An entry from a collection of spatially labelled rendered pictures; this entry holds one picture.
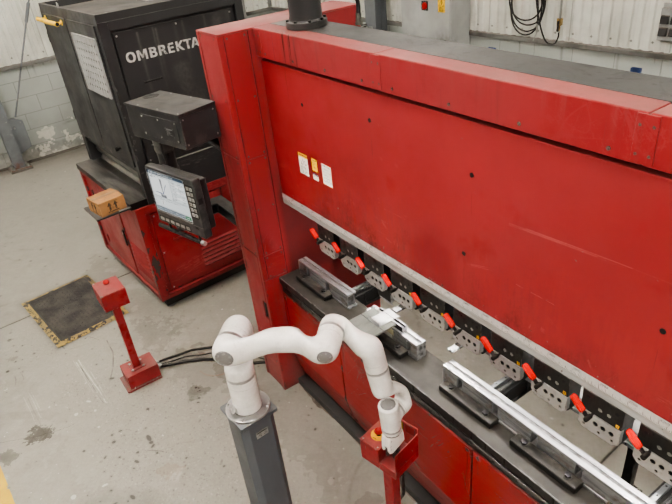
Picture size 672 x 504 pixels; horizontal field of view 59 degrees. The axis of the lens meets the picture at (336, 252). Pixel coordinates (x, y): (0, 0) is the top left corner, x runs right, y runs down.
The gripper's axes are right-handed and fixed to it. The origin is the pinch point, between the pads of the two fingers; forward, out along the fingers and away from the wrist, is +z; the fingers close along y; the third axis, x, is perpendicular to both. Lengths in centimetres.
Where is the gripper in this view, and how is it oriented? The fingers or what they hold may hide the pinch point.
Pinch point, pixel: (395, 453)
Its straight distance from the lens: 270.9
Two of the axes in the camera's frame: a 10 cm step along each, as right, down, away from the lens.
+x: 7.2, 3.0, -6.2
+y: -6.7, 5.1, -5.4
